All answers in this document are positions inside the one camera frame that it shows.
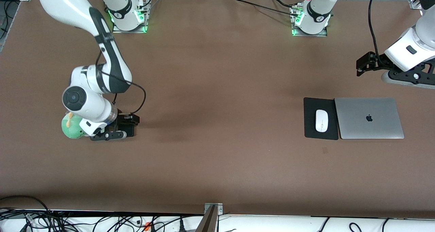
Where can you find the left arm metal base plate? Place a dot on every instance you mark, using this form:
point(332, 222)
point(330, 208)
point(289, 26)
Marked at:
point(295, 21)

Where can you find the black mouse pad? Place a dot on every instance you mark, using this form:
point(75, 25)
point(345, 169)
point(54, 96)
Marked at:
point(310, 118)

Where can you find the white computer mouse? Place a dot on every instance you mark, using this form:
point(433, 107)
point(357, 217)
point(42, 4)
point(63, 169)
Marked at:
point(322, 120)

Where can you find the dark camera post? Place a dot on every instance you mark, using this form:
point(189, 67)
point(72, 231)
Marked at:
point(208, 221)

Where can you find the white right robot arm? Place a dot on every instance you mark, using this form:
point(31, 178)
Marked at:
point(85, 102)

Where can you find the silver laptop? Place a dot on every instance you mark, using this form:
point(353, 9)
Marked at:
point(368, 118)

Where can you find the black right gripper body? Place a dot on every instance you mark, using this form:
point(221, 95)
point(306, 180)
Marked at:
point(123, 122)

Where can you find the metal table edge bracket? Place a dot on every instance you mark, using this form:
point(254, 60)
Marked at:
point(217, 207)

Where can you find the black phone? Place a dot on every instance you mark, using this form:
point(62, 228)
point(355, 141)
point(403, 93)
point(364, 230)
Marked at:
point(129, 130)

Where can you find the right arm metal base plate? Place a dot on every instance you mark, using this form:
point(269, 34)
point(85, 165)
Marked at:
point(145, 19)

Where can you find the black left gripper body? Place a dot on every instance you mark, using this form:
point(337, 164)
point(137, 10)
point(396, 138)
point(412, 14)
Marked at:
point(379, 61)

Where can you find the green dinosaur plush toy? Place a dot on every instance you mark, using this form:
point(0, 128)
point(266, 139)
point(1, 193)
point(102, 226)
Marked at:
point(69, 130)

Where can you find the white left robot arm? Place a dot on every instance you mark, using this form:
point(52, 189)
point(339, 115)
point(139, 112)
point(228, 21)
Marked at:
point(319, 11)

